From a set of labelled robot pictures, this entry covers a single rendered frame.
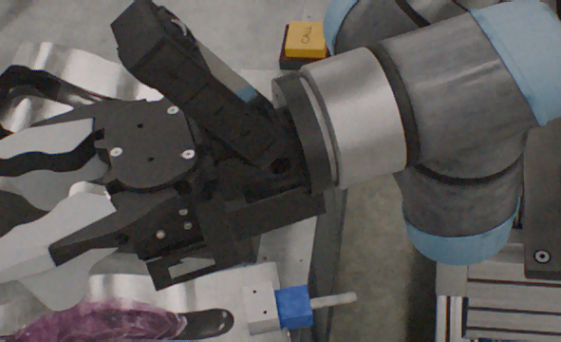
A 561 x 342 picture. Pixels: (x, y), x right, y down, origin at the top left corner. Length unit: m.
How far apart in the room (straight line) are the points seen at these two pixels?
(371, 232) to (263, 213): 1.69
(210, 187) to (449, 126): 0.14
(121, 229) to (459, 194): 0.22
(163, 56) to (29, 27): 1.20
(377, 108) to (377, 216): 1.75
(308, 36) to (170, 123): 0.95
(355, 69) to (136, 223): 0.15
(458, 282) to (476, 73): 0.56
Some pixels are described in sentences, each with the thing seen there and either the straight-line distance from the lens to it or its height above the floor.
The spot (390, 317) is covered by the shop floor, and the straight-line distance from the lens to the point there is 2.14.
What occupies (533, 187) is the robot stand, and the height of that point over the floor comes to 1.04.
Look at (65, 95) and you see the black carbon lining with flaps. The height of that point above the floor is 0.92.
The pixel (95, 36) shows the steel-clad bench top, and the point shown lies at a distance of 1.61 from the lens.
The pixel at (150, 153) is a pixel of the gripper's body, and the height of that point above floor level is 1.47.
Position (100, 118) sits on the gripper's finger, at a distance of 0.57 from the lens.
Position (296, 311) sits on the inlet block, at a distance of 1.15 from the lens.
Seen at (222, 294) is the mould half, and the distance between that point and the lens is 1.19.
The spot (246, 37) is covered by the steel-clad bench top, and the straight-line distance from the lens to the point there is 1.55.
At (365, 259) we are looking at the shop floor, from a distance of 2.22.
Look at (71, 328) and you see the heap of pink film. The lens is 1.14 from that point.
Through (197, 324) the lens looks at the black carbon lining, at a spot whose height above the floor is 0.85.
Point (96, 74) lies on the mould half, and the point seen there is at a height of 0.91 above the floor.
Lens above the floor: 1.87
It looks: 50 degrees down
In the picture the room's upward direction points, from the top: 12 degrees counter-clockwise
